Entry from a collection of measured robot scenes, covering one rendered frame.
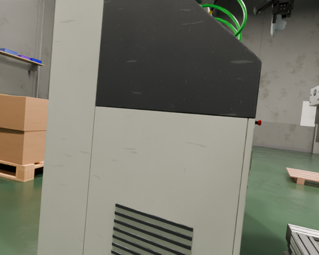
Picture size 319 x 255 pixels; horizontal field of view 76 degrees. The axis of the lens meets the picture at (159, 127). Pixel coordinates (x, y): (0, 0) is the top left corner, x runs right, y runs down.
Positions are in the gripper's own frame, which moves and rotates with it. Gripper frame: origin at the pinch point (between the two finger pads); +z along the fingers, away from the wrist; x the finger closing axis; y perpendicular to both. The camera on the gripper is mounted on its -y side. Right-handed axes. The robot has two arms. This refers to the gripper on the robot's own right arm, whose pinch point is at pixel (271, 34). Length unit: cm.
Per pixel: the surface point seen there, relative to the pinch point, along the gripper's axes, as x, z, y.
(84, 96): -47, 39, -67
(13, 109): 15, 50, -224
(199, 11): -47, 11, -22
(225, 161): -47, 56, -10
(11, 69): 271, -65, -704
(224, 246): -47, 81, -7
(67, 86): -47, 35, -77
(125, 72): -47, 29, -48
